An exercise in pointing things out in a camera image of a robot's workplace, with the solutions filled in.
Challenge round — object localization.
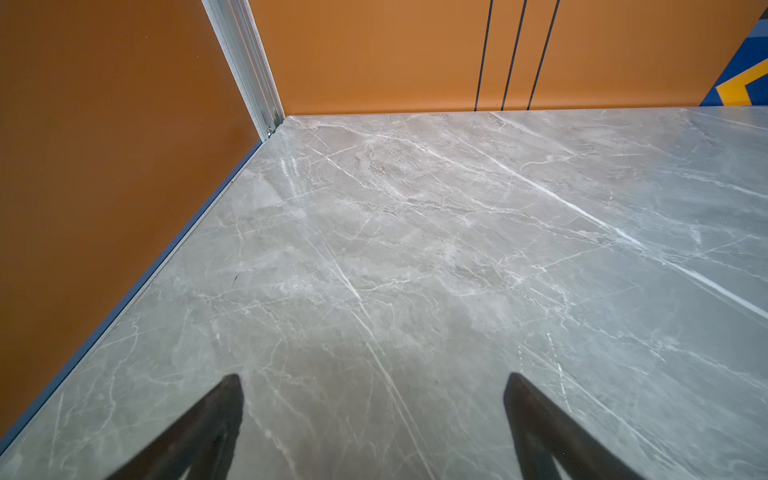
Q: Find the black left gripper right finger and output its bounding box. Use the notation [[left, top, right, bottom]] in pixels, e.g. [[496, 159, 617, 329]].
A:
[[503, 372, 641, 479]]

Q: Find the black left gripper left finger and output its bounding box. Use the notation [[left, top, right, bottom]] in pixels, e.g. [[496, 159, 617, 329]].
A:
[[109, 374, 244, 479]]

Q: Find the aluminium corner post left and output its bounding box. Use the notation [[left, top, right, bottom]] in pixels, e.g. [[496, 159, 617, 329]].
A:
[[202, 0, 286, 141]]

